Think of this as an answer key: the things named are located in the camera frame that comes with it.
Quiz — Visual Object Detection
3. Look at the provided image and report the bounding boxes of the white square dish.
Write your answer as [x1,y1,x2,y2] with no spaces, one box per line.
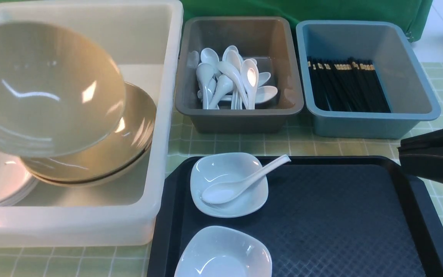
[190,152,269,219]
[174,225,273,277]

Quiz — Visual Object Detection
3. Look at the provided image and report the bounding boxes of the white soup spoon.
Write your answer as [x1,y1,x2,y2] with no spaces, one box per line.
[201,155,291,204]

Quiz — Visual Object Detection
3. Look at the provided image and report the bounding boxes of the tan noodle bowl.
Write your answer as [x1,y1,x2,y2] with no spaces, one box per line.
[0,21,127,157]

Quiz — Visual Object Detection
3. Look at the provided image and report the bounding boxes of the lower stacked tan bowl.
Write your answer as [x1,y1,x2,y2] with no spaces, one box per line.
[23,143,152,187]

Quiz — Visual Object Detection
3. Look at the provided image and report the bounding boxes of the stacked tan bowl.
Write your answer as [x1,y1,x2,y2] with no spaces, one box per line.
[23,143,152,187]
[20,82,157,183]

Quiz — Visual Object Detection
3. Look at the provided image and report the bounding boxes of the top stacked tan bowl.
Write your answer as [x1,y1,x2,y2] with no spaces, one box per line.
[20,82,157,183]

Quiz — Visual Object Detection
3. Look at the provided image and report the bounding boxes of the pile of white spoons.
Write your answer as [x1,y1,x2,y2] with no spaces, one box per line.
[187,45,278,110]

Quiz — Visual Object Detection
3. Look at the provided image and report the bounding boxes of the grey plastic bin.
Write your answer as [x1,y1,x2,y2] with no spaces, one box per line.
[175,17,304,134]

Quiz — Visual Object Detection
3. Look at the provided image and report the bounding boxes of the large white plastic tub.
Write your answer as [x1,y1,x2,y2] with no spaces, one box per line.
[0,0,183,247]

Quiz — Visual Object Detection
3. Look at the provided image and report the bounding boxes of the black plastic serving tray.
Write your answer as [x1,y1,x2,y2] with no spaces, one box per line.
[147,156,443,277]

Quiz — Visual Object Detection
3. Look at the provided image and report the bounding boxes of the bundle of black chopsticks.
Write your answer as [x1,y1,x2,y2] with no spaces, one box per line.
[307,56,392,113]

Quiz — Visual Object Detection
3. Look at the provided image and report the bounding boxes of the green fabric backdrop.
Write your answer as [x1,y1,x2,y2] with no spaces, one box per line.
[0,0,432,43]

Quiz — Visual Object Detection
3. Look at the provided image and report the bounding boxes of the green checked tablecloth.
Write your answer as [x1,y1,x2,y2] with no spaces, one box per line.
[0,62,443,277]

